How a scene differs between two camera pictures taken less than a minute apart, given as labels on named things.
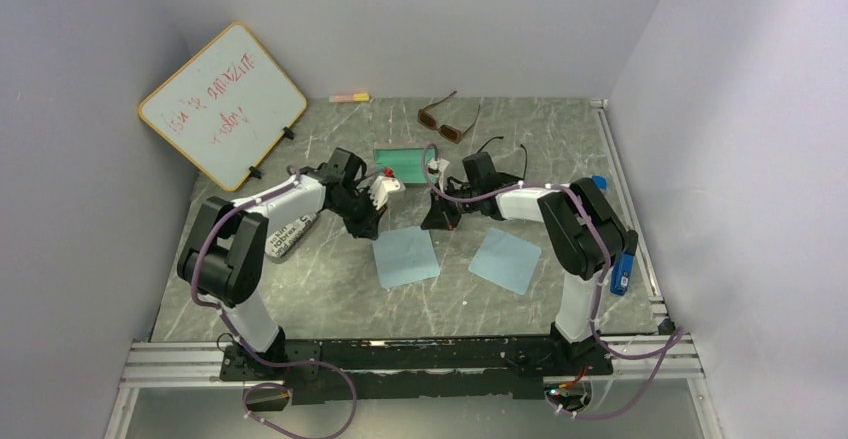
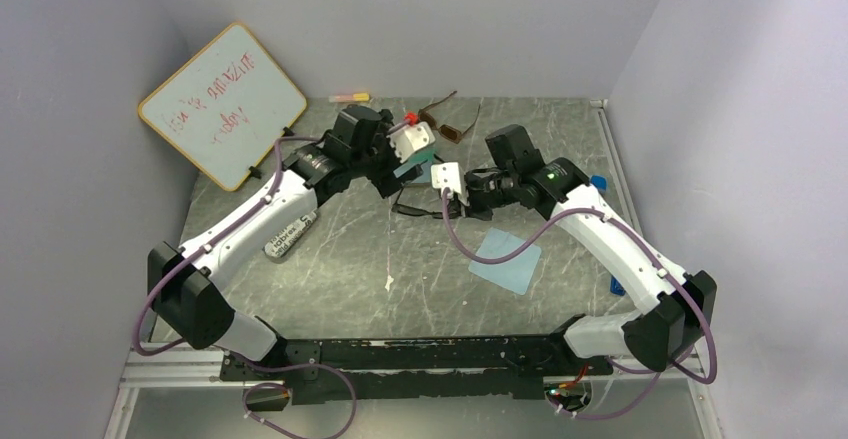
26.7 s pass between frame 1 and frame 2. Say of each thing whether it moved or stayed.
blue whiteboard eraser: stayed
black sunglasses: moved
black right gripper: moved
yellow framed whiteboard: stayed
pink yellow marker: stayed
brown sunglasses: stayed
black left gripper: moved
